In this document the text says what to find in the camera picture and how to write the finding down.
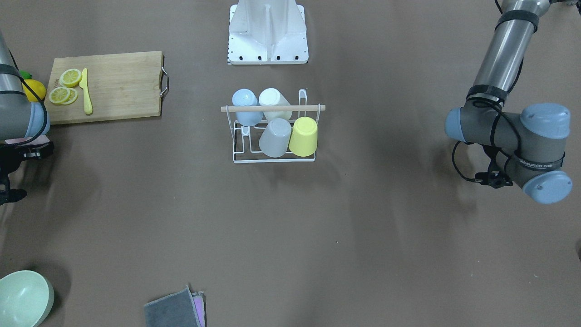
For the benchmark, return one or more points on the pink folded cloth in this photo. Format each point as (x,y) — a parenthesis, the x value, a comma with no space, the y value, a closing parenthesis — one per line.
(199,305)

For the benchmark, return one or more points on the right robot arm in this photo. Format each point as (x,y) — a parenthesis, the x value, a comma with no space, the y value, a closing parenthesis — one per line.
(24,125)

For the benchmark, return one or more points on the lemon slice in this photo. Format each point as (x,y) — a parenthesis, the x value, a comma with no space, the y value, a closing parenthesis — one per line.
(73,96)
(70,78)
(59,95)

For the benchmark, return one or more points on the white wire cup rack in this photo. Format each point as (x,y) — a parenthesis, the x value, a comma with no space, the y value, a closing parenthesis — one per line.
(247,123)

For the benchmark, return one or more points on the grey plastic cup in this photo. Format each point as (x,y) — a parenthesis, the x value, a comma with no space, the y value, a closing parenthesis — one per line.
(275,139)

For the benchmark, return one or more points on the white plastic cup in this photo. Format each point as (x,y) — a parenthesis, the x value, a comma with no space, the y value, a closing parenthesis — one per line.
(273,97)

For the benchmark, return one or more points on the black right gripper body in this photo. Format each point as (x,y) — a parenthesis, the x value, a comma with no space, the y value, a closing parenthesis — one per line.
(10,160)

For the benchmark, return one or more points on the yellow plastic cup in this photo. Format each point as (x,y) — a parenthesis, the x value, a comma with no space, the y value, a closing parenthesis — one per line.
(304,138)

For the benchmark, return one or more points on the grey folded cloth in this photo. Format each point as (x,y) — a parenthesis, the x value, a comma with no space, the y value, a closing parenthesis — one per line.
(174,310)

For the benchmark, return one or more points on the mint green bowl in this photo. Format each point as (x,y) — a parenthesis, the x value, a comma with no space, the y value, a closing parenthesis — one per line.
(26,299)

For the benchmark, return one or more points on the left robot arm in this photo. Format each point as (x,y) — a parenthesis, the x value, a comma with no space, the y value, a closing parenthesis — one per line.
(527,148)

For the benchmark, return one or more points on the yellow lemon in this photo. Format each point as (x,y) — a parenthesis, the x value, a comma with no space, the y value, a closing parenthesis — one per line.
(34,90)

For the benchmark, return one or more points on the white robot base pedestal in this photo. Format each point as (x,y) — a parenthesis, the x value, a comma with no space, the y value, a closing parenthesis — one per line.
(267,32)

